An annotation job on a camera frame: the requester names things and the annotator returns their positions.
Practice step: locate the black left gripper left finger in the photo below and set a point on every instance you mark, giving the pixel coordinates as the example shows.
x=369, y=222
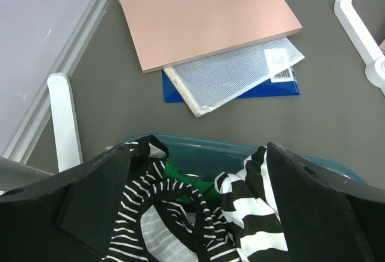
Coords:
x=69, y=216

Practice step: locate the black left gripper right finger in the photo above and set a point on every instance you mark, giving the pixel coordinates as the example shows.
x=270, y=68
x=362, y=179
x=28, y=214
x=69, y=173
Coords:
x=325, y=216

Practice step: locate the white rack left foot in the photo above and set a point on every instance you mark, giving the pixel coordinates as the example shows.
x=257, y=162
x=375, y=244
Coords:
x=67, y=141

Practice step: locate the wide-striped black white garment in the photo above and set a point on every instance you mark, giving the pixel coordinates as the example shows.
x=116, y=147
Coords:
x=249, y=207

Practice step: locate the thin-striped black white garment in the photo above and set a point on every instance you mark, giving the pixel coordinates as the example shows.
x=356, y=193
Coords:
x=163, y=219

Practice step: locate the green garment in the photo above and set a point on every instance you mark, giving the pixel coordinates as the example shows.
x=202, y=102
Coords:
x=206, y=188

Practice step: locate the teal plastic basket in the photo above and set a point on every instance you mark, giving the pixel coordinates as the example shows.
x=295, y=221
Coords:
x=204, y=160

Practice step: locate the aluminium wall frame rail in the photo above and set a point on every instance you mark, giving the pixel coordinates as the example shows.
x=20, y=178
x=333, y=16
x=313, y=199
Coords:
x=36, y=38

